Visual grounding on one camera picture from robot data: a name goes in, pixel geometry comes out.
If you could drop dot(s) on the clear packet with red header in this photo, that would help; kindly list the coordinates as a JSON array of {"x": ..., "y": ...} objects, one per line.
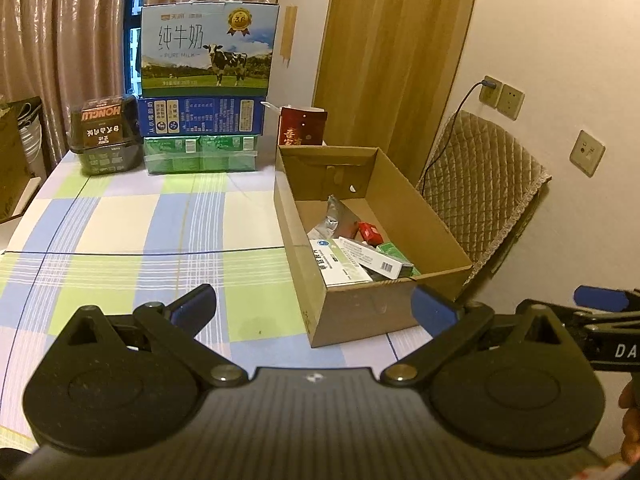
[{"x": 370, "y": 232}]

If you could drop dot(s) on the dark snack box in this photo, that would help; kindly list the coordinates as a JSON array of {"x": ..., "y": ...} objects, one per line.
[{"x": 105, "y": 135}]

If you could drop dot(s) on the blue milk box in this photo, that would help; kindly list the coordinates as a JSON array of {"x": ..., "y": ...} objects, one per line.
[{"x": 200, "y": 116}]

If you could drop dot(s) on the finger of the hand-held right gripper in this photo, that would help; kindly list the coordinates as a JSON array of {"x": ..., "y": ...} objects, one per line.
[
  {"x": 565, "y": 310},
  {"x": 600, "y": 297}
]

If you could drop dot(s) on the small white plant-print box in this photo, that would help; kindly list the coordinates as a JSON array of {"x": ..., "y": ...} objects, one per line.
[{"x": 372, "y": 257}]

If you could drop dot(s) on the stack of white bowls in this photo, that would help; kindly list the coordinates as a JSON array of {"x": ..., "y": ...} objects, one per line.
[{"x": 31, "y": 130}]

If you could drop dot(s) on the cow print milk box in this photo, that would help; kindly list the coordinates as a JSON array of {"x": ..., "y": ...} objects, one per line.
[{"x": 210, "y": 45}]

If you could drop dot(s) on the yellow wall hanging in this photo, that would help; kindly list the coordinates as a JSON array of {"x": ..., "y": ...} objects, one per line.
[{"x": 289, "y": 35}]

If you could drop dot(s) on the brown cardboard box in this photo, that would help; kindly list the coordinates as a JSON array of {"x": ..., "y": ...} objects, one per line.
[{"x": 360, "y": 310}]

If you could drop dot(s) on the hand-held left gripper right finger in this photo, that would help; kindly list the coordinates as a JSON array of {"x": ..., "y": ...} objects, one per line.
[{"x": 432, "y": 307}]

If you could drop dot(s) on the chair with quilted cover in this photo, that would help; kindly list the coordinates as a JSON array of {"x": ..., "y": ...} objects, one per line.
[{"x": 485, "y": 185}]

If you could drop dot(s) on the dark red gift box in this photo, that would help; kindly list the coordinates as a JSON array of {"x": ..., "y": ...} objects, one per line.
[{"x": 302, "y": 127}]

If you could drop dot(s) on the silver foil packet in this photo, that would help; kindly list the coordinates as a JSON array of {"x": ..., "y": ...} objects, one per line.
[{"x": 332, "y": 220}]

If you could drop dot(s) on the checked desktop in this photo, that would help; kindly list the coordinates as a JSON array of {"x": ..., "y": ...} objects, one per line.
[{"x": 125, "y": 240}]

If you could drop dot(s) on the green shrink-wrapped carton pack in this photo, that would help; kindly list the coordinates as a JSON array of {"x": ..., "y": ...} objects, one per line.
[{"x": 200, "y": 155}]

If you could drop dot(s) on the window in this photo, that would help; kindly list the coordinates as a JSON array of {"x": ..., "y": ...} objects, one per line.
[{"x": 134, "y": 30}]

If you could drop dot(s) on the brown carton with green labels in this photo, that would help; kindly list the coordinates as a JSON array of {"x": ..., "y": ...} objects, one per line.
[{"x": 12, "y": 160}]

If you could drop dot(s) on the beige curtain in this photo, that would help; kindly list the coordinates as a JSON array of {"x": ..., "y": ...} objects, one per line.
[{"x": 65, "y": 35}]

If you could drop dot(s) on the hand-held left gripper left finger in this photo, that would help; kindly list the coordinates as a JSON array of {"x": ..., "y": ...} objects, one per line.
[{"x": 192, "y": 307}]

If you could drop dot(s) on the person's right hand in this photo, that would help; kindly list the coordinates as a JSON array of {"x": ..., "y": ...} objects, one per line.
[{"x": 631, "y": 425}]

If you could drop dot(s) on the beige wall socket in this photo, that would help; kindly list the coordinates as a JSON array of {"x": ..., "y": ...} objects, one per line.
[{"x": 512, "y": 102}]

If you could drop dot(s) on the green and white medicine box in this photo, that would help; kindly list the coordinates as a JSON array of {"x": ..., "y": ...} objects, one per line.
[{"x": 395, "y": 251}]

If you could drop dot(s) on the beige wall plate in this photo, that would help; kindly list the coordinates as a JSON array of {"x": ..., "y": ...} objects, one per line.
[{"x": 587, "y": 152}]

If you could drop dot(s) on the wall socket with plug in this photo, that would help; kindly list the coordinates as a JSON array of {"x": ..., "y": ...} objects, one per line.
[{"x": 491, "y": 92}]

